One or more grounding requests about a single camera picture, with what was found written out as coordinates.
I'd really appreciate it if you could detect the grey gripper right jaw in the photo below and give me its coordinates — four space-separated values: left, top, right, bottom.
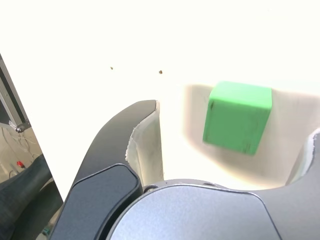
109 126 320 240

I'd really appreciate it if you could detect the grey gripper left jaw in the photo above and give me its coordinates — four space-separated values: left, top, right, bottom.
49 99 165 240

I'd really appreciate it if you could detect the green cube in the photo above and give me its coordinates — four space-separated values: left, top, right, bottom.
201 80 273 157

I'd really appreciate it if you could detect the dark padded seat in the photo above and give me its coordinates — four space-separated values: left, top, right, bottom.
0 153 55 236

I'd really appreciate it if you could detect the aluminium frame rail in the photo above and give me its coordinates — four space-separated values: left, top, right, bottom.
0 53 31 133

